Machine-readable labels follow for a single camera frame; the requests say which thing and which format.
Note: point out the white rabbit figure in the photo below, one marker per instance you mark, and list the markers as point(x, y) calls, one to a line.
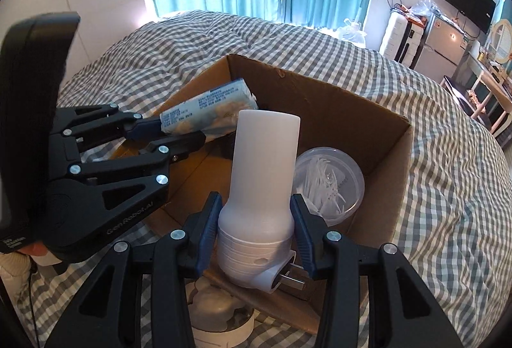
point(216, 304)

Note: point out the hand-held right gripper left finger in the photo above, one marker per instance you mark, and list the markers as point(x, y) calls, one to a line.
point(208, 228)

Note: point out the clear plastic jar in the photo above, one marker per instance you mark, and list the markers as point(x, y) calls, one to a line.
point(336, 180)

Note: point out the clear plastic bag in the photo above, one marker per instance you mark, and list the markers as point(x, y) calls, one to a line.
point(352, 34)

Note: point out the grey checked blanket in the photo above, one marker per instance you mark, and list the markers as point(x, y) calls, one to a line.
point(440, 192)

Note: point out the grey white tape roll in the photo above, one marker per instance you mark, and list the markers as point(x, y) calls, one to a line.
point(240, 332)

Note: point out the dark cushioned stool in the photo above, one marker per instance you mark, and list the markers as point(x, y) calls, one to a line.
point(460, 90)

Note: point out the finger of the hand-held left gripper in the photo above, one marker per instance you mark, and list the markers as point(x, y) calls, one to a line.
point(144, 128)
point(176, 143)

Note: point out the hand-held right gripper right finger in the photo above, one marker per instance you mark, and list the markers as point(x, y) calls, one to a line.
point(304, 236)

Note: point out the plastic bags on fridge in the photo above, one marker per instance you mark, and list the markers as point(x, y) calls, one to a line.
point(424, 8)

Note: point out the cardboard box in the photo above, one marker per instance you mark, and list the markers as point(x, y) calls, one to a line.
point(332, 112)

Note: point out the white suitcase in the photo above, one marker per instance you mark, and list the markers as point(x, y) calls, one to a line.
point(396, 36)

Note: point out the silver small fridge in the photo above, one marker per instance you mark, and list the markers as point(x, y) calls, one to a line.
point(444, 40)

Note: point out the person's left forearm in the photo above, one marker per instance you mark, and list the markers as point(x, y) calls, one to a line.
point(12, 264)

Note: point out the oval white-framed mirror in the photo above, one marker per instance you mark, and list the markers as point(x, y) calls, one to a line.
point(504, 40)

